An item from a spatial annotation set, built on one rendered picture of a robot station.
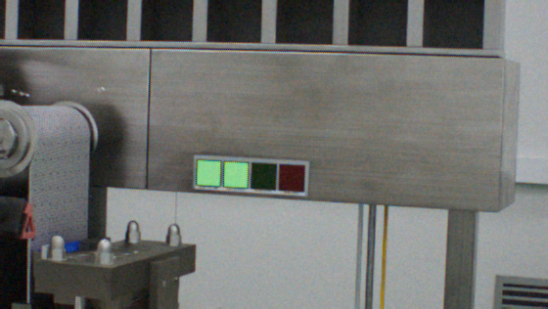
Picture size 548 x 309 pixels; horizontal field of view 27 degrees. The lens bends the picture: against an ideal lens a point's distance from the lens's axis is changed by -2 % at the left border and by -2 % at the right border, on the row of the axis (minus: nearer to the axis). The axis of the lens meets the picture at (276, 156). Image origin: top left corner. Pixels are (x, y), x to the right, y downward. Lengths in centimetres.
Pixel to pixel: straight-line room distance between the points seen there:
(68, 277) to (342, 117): 63
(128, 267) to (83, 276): 9
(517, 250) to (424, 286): 40
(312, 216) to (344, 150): 248
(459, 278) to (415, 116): 38
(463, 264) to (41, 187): 88
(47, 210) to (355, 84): 66
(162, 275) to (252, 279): 264
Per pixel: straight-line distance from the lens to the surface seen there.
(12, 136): 225
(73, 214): 242
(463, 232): 247
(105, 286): 215
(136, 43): 252
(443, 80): 230
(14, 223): 213
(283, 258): 488
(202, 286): 502
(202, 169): 244
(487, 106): 229
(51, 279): 221
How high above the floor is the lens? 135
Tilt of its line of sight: 3 degrees down
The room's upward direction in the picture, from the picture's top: 2 degrees clockwise
